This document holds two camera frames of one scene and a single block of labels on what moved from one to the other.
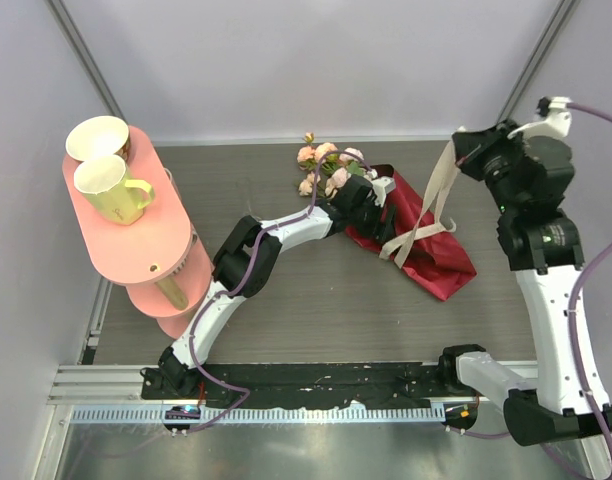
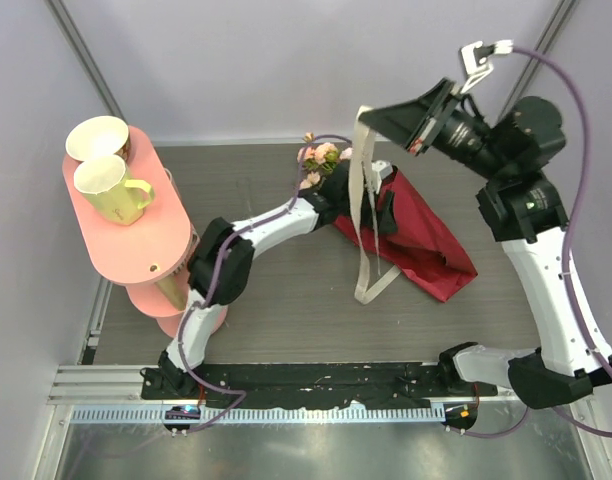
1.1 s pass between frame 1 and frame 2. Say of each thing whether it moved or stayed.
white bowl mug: stayed
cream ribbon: moved
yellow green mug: stayed
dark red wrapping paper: stayed
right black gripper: moved
